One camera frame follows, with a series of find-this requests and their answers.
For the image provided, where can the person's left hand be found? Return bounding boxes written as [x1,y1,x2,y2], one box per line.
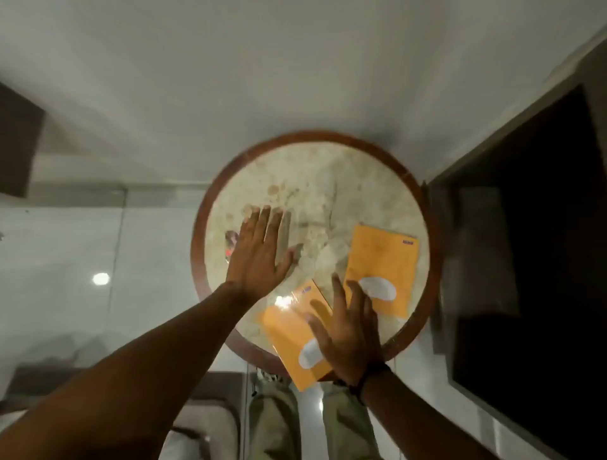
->
[226,205,297,304]

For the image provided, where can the person's right hand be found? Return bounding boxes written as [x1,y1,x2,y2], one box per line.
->
[305,273,386,385]

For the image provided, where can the person's right forearm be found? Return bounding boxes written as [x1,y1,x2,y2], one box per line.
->
[359,369,501,460]

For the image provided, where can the person's left forearm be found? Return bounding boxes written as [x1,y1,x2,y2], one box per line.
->
[0,282,264,460]

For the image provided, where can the orange packet with white patch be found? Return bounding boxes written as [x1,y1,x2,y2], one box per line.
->
[258,279,335,392]
[342,224,421,319]

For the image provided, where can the round wooden-rimmed marble table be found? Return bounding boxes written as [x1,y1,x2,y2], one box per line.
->
[190,130,445,381]

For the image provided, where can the black wristband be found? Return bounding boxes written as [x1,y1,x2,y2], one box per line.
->
[333,361,393,404]

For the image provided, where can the olive trousers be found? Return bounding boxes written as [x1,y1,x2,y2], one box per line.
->
[248,371,383,460]

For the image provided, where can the grey upholstered seat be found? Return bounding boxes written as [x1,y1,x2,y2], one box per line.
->
[0,365,248,460]

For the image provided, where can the dark brown furniture panel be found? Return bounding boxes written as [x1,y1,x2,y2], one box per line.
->
[0,82,46,198]

